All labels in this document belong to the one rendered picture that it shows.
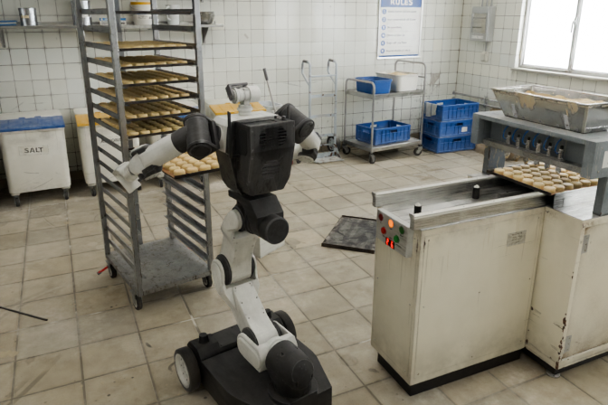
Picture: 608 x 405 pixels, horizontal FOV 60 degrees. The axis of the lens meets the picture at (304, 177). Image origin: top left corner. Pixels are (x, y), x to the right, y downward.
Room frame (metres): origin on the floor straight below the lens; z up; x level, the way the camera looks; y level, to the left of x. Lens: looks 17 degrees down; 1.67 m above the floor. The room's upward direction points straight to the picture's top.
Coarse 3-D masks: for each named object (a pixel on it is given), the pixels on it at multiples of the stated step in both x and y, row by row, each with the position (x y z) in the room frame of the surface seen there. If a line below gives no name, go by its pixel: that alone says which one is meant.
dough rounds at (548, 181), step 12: (504, 168) 2.55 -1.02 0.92; (516, 168) 2.56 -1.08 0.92; (528, 168) 2.58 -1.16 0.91; (540, 168) 2.56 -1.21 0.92; (552, 168) 2.57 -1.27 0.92; (528, 180) 2.35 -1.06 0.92; (540, 180) 2.36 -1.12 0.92; (552, 180) 2.36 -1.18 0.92; (564, 180) 2.36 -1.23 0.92; (576, 180) 2.38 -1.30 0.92; (588, 180) 2.36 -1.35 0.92; (552, 192) 2.23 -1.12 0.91
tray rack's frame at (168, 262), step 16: (80, 0) 3.16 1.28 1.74; (80, 16) 3.15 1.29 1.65; (80, 32) 3.14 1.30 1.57; (80, 48) 3.15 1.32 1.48; (96, 144) 3.15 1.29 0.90; (128, 144) 3.29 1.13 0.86; (96, 160) 3.14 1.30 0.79; (96, 176) 3.14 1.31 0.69; (160, 240) 3.36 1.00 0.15; (176, 240) 3.36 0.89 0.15; (112, 256) 3.12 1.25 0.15; (128, 256) 3.12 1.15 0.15; (144, 256) 3.12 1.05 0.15; (160, 256) 3.12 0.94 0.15; (176, 256) 3.12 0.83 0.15; (192, 256) 3.12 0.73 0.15; (128, 272) 2.89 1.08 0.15; (144, 272) 2.89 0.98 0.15; (160, 272) 2.89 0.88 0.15; (176, 272) 2.89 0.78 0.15; (192, 272) 2.89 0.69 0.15; (208, 272) 2.91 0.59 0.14; (144, 288) 2.69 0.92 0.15; (160, 288) 2.72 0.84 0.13
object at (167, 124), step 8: (104, 120) 3.10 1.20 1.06; (112, 120) 3.07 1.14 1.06; (144, 120) 3.08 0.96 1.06; (152, 120) 3.09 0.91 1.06; (160, 120) 3.07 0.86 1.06; (168, 120) 3.10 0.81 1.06; (176, 120) 3.07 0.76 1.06; (128, 128) 2.84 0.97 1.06; (136, 128) 2.85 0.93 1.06; (144, 128) 2.84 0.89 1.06; (152, 128) 2.85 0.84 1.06; (160, 128) 2.88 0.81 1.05; (168, 128) 2.84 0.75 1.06; (176, 128) 2.87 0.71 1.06; (128, 136) 2.75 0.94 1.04
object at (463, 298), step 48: (480, 192) 2.42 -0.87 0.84; (432, 240) 1.97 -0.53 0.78; (480, 240) 2.07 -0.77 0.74; (528, 240) 2.19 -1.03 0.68; (384, 288) 2.16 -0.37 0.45; (432, 288) 1.98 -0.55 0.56; (480, 288) 2.09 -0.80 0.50; (528, 288) 2.21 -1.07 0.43; (384, 336) 2.14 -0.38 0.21; (432, 336) 1.99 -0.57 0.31; (480, 336) 2.10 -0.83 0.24; (432, 384) 2.03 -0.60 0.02
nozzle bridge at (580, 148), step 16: (480, 112) 2.71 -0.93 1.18; (496, 112) 2.71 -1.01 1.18; (480, 128) 2.67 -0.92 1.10; (496, 128) 2.66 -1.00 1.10; (512, 128) 2.57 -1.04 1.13; (528, 128) 2.37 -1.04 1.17; (544, 128) 2.31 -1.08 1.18; (560, 128) 2.32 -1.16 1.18; (496, 144) 2.59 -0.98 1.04; (512, 144) 2.55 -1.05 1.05; (560, 144) 2.30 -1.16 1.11; (576, 144) 2.23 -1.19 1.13; (592, 144) 2.07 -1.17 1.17; (496, 160) 2.74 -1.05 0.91; (544, 160) 2.31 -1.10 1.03; (560, 160) 2.25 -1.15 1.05; (576, 160) 2.22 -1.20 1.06; (592, 160) 2.06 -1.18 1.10; (592, 176) 2.06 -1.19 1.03
